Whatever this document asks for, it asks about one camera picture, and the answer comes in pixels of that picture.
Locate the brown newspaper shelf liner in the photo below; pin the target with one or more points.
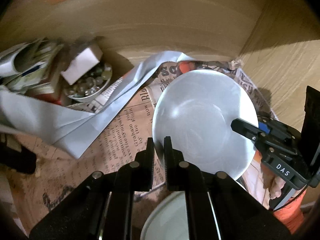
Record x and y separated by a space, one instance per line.
57 173

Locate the light blue paper sheet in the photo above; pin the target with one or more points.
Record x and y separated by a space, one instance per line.
71 130

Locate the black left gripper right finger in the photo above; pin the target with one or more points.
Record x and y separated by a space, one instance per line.
217 206

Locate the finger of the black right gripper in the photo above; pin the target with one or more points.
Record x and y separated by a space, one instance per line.
248 130

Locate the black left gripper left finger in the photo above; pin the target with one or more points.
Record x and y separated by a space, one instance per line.
101 206

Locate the white paper box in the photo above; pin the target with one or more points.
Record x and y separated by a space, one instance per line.
82 63

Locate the white ceramic bowl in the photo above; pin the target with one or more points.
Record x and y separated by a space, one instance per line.
196 111

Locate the dark wine bottle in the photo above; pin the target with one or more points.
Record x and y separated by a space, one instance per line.
23 162

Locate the person's right hand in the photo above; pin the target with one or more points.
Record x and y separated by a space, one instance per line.
276 187

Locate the mint green plate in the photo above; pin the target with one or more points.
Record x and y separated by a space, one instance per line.
168 220

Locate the rolled newspaper stack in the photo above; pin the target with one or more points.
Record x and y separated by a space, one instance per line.
33 68

